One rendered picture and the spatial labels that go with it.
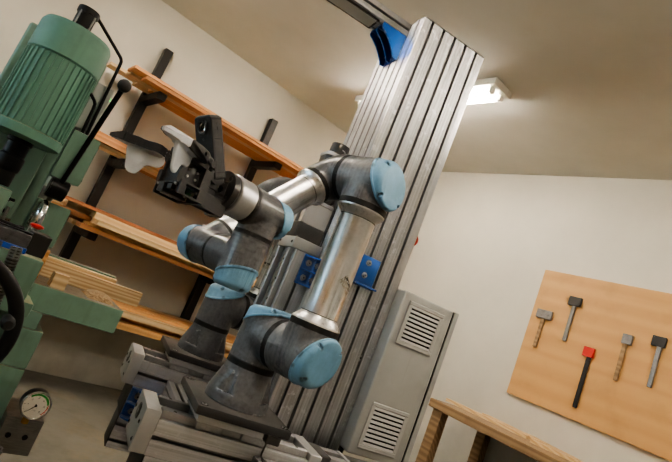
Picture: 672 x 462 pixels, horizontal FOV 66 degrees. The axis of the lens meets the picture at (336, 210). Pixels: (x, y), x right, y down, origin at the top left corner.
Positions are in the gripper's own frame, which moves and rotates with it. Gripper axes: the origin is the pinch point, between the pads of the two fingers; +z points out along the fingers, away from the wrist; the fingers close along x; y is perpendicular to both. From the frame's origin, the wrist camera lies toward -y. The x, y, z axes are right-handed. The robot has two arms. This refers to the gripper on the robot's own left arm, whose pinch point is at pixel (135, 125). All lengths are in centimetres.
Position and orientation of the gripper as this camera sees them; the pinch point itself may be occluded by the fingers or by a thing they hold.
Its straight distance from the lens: 85.1
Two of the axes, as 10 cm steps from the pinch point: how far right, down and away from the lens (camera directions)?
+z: -5.7, -3.8, -7.2
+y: -2.7, 9.2, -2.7
